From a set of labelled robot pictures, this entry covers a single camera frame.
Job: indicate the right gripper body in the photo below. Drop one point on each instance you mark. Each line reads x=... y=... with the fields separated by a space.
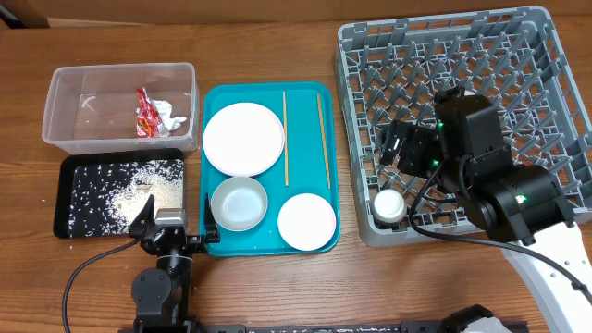
x=404 y=151

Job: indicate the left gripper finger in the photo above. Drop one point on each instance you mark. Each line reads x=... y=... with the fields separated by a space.
x=211 y=230
x=145 y=218

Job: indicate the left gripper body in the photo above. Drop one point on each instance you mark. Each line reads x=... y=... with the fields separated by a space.
x=196 y=241

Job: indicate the small grey bowl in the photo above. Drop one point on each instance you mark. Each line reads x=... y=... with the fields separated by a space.
x=239 y=203

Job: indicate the white cup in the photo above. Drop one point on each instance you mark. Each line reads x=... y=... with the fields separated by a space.
x=389 y=207

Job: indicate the red snack wrapper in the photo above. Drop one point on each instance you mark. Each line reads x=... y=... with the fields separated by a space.
x=148 y=123

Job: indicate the white pink bowl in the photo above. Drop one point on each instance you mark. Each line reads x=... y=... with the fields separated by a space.
x=306 y=222

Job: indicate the wooden chopstick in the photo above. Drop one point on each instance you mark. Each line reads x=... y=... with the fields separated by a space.
x=286 y=140
x=323 y=137

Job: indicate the white wrapper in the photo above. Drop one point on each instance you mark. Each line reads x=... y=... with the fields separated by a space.
x=169 y=123

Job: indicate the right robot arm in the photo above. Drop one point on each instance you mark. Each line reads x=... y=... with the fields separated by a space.
x=522 y=208

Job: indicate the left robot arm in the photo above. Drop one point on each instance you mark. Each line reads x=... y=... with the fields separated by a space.
x=162 y=294

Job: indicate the scattered rice pile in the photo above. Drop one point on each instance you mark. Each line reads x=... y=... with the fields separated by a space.
x=105 y=199

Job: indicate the black rectangular tray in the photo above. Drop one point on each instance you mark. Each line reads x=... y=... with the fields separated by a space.
x=73 y=161

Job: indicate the teal serving tray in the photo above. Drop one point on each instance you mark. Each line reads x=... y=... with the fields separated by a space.
x=306 y=163

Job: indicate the grey plastic dish rack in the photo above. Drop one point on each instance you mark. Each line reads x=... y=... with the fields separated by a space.
x=391 y=69

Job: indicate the large white plate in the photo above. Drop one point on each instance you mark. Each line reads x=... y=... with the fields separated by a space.
x=243 y=139

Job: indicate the clear plastic bin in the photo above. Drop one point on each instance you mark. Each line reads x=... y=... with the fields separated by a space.
x=93 y=109

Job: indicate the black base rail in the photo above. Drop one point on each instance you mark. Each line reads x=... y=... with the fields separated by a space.
x=403 y=327

